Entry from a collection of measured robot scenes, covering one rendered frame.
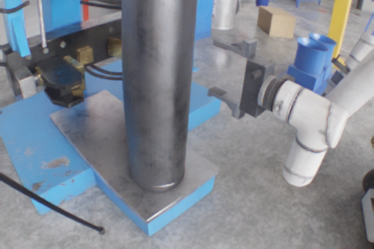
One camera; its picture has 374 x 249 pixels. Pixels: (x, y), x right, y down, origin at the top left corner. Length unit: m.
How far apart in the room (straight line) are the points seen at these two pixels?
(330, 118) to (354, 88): 0.15
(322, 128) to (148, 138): 0.54
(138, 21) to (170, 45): 0.11
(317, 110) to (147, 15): 0.45
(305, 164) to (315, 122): 0.11
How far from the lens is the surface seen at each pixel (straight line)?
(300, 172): 0.64
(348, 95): 0.68
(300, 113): 0.56
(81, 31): 1.31
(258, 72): 0.59
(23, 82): 1.12
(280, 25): 3.50
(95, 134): 1.34
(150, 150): 0.91
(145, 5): 0.70
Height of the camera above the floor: 0.97
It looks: 33 degrees down
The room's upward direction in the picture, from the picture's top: 4 degrees clockwise
